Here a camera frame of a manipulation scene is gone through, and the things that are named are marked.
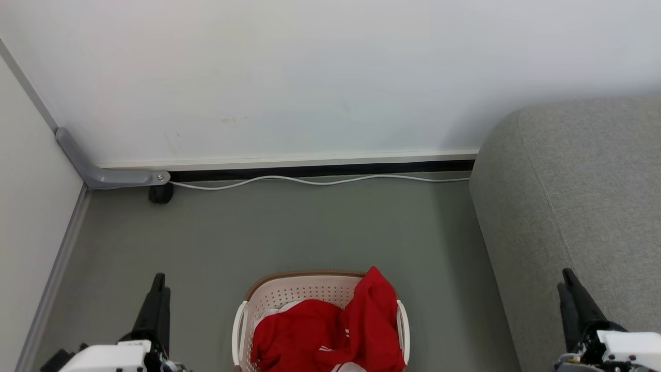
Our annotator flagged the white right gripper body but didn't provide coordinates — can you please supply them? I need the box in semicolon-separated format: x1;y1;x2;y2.
577;330;661;372

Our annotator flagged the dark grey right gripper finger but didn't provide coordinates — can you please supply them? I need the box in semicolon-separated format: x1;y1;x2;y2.
562;268;626;334
557;284;587;354

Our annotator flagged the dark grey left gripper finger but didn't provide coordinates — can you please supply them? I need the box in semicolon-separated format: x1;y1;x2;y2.
155;287;171;358
132;273;166;343

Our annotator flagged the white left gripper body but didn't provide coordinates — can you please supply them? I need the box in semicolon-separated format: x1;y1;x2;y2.
58;339;155;372

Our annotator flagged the red garment with white stripes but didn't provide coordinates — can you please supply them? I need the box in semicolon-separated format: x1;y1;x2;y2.
318;266;406;372

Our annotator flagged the grey fabric sofa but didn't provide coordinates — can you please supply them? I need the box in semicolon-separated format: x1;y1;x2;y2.
469;98;661;372

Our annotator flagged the grey skirting strip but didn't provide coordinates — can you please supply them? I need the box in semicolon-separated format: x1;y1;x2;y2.
14;185;89;372

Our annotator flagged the black caster wheel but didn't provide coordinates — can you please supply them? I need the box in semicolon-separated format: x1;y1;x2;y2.
149;184;175;204

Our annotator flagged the cream perforated laundry basket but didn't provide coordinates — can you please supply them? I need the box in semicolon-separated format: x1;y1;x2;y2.
231;270;411;372

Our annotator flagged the grey metal partition foot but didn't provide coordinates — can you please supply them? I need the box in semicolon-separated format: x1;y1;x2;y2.
55;128;171;189

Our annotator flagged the white power cable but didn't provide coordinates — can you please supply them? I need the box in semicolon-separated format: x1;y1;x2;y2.
169;175;471;191

